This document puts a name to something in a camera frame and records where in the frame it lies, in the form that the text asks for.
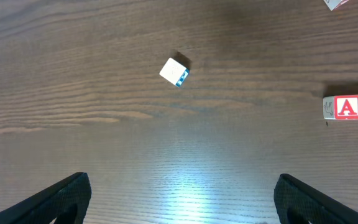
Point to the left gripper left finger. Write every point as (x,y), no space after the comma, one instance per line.
(64,202)

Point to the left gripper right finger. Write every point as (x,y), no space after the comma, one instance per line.
(297,202)

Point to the red letter A block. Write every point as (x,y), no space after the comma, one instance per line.
(340,107)

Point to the wooden block with blue side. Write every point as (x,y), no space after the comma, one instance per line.
(174,72)

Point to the wooden block with red side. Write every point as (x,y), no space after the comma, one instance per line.
(334,4)

